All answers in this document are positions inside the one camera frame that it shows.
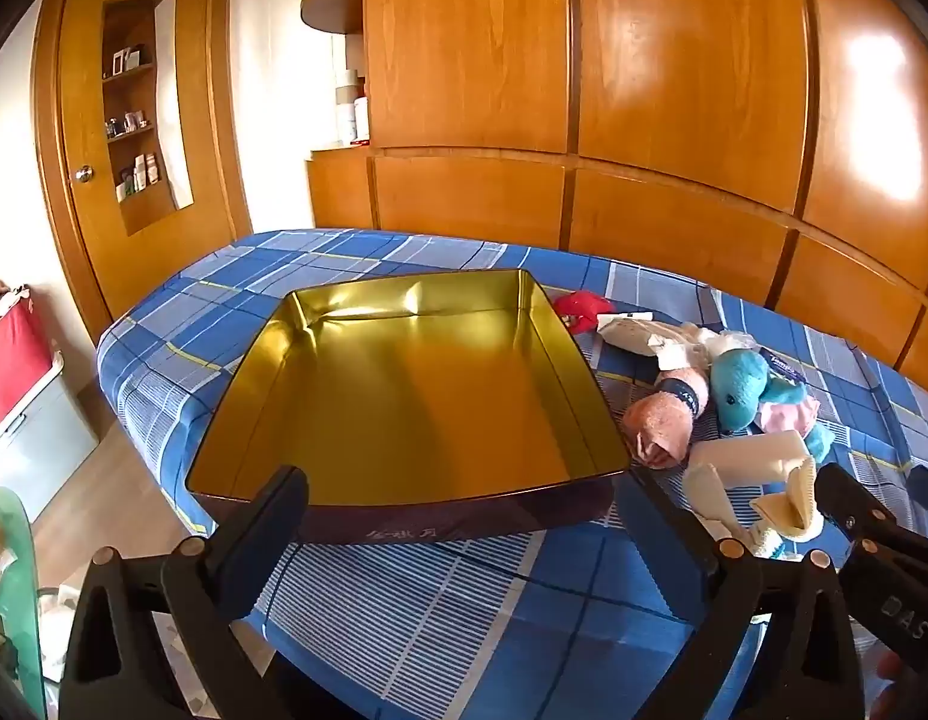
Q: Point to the white bandage roll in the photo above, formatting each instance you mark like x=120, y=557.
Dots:
x=741, y=457

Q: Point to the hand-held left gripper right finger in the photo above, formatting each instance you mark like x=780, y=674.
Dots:
x=659, y=517

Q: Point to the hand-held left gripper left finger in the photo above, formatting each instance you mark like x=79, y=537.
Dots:
x=273, y=510

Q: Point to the white gauze packet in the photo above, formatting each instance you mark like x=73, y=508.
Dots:
x=633, y=334

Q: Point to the white bottle red cap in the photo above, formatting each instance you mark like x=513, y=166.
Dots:
x=361, y=120

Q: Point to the blue plaid bed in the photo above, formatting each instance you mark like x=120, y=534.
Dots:
x=231, y=292

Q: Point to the curved door glass panel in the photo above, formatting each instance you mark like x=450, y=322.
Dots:
x=145, y=112

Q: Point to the gold tin box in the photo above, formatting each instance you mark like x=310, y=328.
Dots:
x=434, y=405

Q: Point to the blue tissue packet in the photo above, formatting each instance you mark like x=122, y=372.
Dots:
x=779, y=364

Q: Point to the green plastic board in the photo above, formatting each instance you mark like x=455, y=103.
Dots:
x=14, y=600

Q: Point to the grey storage bin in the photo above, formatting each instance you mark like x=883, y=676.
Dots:
x=36, y=442

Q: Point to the pink cloth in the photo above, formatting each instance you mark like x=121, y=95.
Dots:
x=790, y=416

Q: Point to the white jar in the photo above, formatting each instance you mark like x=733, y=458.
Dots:
x=346, y=116

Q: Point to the round metal door knob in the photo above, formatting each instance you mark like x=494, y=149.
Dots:
x=83, y=174

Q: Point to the blue plush toy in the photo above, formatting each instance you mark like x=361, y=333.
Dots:
x=738, y=386

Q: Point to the wooden door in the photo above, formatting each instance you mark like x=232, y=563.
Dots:
x=81, y=240

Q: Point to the red storage bag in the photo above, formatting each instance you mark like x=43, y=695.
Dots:
x=10, y=360

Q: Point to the red plush toy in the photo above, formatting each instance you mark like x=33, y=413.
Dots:
x=580, y=307

